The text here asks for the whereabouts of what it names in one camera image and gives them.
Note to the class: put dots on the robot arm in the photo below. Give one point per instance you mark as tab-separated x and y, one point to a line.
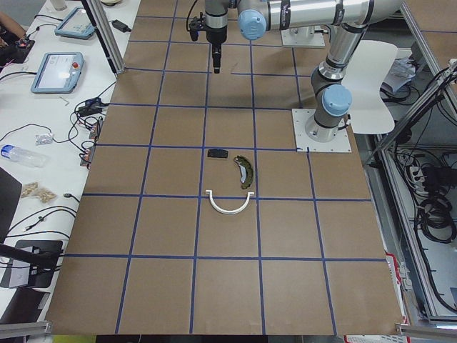
350	19

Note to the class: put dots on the clear plastic water bottle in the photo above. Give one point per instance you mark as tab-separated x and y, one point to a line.
24	157

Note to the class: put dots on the near blue teach pendant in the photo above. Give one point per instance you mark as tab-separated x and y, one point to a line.
58	73

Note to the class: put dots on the white plastic chair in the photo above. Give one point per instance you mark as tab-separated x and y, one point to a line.
365	73

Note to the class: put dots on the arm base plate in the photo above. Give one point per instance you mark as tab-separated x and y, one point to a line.
310	137
307	37

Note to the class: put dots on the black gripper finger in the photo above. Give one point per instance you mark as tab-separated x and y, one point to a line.
217	64

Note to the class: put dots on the dark grey brake pad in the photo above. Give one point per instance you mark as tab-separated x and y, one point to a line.
218	153

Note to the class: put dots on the blue teach pendant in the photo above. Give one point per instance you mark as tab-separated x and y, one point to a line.
58	73
75	25

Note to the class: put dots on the far blue teach pendant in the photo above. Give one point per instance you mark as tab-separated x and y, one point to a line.
75	25

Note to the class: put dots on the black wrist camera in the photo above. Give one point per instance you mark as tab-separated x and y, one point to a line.
196	25

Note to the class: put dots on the white round plate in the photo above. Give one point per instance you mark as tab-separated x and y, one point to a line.
110	2

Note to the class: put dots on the olive curved brake shoe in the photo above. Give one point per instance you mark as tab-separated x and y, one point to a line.
246	170

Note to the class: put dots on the aluminium frame post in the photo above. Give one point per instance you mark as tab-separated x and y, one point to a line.
97	17

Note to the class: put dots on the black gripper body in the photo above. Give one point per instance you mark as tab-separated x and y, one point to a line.
216	36

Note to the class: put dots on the black power adapter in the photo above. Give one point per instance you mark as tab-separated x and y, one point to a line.
121	26

